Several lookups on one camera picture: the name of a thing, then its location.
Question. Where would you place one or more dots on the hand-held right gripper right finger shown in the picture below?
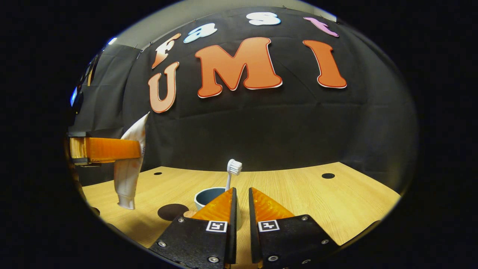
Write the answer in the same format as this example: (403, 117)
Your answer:
(287, 243)

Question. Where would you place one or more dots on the white toothpaste tube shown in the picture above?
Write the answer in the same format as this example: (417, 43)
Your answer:
(127, 179)

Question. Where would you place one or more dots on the white toothbrush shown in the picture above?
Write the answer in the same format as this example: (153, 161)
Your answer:
(234, 167)

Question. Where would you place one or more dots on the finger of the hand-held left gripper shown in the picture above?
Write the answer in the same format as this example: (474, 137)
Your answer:
(93, 133)
(104, 149)

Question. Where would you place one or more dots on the dark round coaster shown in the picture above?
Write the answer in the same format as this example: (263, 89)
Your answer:
(170, 212)

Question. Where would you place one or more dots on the light blue cup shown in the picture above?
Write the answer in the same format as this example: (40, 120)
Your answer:
(207, 196)

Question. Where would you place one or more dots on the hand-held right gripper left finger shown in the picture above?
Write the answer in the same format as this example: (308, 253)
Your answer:
(198, 243)

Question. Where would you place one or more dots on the ceiling light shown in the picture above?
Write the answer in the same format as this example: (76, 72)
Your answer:
(112, 40)

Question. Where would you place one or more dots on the black backdrop cloth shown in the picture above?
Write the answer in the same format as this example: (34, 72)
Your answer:
(298, 130)

